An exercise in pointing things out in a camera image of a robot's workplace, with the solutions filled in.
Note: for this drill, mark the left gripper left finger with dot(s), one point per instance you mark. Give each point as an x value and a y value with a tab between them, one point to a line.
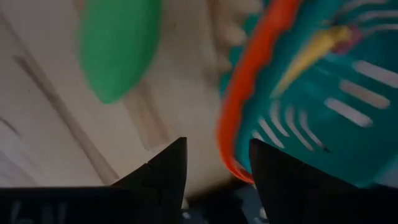
168	177

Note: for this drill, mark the green toy cucumber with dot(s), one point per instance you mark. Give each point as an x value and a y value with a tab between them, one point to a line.
118	49

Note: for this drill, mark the slender yellow toy pepper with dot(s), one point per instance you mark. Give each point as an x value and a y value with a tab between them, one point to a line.
314	53

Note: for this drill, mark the red toy strawberry with stem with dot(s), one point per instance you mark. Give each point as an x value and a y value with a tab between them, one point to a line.
353	40

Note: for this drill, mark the teal basket with orange rim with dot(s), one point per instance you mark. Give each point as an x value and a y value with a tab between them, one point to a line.
311	124

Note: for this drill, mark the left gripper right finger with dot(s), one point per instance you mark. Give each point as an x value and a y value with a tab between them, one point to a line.
286	189

